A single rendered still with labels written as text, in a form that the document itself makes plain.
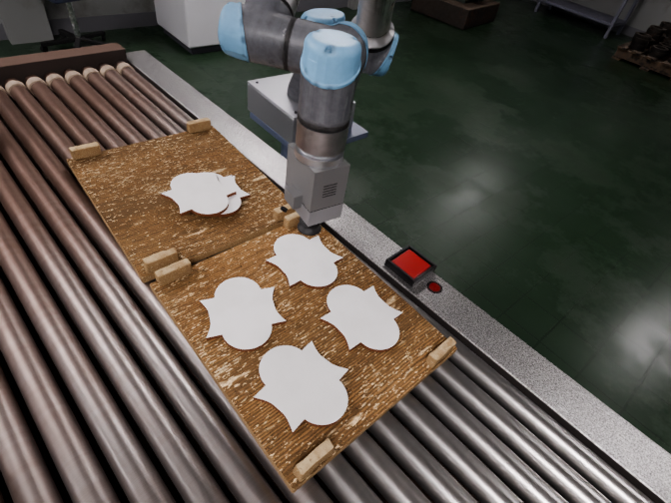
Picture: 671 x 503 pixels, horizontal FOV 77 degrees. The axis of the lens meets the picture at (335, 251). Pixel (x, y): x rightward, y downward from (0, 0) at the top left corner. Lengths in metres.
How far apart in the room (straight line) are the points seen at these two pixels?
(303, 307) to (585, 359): 1.73
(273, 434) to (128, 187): 0.61
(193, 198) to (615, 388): 1.92
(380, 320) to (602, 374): 1.65
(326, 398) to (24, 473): 0.38
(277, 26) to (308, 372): 0.51
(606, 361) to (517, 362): 1.53
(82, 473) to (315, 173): 0.49
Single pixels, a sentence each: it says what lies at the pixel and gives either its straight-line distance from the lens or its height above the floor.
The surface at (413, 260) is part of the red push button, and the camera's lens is 0.87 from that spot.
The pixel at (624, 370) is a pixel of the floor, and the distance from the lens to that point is 2.37.
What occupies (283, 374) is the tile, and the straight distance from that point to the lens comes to 0.66.
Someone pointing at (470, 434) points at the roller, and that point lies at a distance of 0.72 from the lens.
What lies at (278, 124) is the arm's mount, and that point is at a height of 0.90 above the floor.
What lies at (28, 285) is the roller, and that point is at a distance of 0.87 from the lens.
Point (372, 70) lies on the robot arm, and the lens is 1.24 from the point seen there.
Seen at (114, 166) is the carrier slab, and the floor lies 0.94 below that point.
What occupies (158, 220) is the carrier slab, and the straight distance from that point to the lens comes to 0.90.
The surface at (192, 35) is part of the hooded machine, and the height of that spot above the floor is 0.17.
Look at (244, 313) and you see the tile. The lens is 0.72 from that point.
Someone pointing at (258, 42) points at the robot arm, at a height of 1.29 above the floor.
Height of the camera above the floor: 1.52
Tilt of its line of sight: 44 degrees down
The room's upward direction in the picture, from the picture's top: 11 degrees clockwise
